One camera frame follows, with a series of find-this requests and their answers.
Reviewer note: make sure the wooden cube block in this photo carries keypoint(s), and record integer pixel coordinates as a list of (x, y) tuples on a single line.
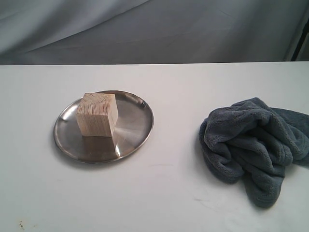
[(97, 114)]

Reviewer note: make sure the blue-grey fleece towel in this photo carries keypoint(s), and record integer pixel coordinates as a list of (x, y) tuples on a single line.
[(254, 142)]

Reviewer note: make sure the round stainless steel plate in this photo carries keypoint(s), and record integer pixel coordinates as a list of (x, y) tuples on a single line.
[(134, 125)]

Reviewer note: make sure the grey backdrop cloth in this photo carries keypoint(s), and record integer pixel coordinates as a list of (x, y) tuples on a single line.
[(50, 32)]

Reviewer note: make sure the black stand pole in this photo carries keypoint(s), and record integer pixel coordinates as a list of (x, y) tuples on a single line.
[(301, 40)]

